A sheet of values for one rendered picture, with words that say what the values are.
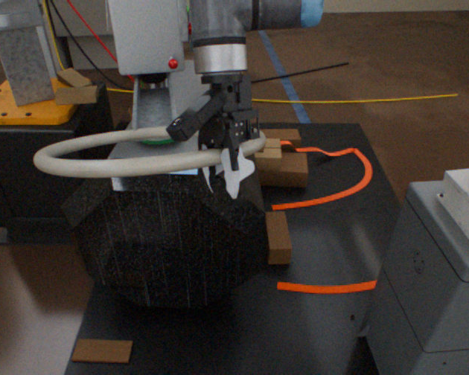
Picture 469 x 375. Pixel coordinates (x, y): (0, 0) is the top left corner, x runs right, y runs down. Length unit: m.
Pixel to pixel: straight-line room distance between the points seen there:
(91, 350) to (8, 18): 1.50
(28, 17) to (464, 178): 1.87
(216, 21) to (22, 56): 1.64
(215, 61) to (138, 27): 0.74
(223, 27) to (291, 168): 2.12
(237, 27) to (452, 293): 1.01
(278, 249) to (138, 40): 1.28
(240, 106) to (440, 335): 1.07
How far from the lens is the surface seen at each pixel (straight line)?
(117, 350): 1.99
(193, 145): 1.59
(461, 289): 1.36
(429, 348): 1.59
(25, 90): 2.29
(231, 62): 0.68
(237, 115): 0.70
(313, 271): 2.25
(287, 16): 0.71
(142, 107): 1.33
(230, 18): 0.69
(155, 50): 1.42
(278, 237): 2.23
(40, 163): 0.81
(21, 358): 2.15
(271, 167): 2.69
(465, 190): 1.38
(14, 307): 2.34
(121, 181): 1.55
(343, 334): 2.05
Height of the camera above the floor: 1.69
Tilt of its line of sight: 38 degrees down
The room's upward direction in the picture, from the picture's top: straight up
